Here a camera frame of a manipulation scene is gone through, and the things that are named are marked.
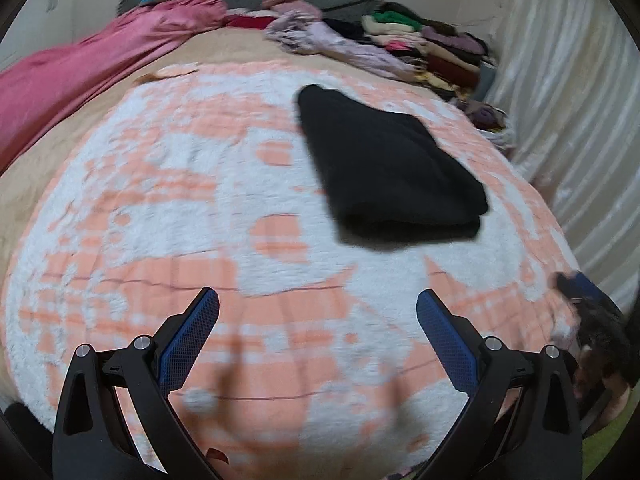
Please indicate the dark red cloth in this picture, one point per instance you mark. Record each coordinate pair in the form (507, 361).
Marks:
(250, 21)

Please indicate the white curtain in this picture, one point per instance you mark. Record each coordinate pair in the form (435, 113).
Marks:
(565, 85)

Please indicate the peach plaid blanket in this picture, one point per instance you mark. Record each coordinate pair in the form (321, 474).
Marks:
(200, 210)

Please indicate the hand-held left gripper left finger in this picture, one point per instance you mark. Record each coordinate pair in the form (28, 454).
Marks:
(192, 335)

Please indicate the lilac garment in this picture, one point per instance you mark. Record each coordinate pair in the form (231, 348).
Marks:
(345, 50)

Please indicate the black sweater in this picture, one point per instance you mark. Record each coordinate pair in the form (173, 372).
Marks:
(390, 170)

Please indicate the pile of folded clothes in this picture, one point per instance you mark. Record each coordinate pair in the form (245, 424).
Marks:
(440, 52)

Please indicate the beige bed sheet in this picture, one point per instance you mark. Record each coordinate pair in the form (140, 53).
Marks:
(30, 200)

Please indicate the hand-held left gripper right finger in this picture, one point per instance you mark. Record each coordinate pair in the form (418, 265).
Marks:
(445, 342)

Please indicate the white bag of clothes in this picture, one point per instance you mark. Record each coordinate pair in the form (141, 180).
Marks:
(487, 120)

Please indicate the pink quilt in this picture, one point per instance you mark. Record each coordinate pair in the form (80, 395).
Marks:
(85, 65)

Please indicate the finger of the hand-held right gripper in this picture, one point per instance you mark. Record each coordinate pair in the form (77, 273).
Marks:
(582, 287)

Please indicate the green cloth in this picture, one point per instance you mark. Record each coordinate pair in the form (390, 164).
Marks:
(612, 440)

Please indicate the pink garment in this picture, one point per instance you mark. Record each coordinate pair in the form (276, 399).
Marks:
(302, 10)

